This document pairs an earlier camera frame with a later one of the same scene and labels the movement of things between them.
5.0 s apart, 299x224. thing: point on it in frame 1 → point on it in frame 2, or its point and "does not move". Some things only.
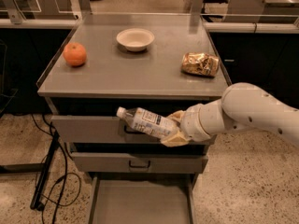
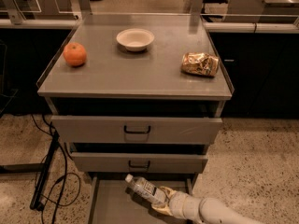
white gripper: (192, 123) → (177, 203)
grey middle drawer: (139, 162) does not move
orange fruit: (75, 54) does not move
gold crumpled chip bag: (200, 63) does not move
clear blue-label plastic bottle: (149, 122) → (146, 189)
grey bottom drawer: (141, 198) does not move
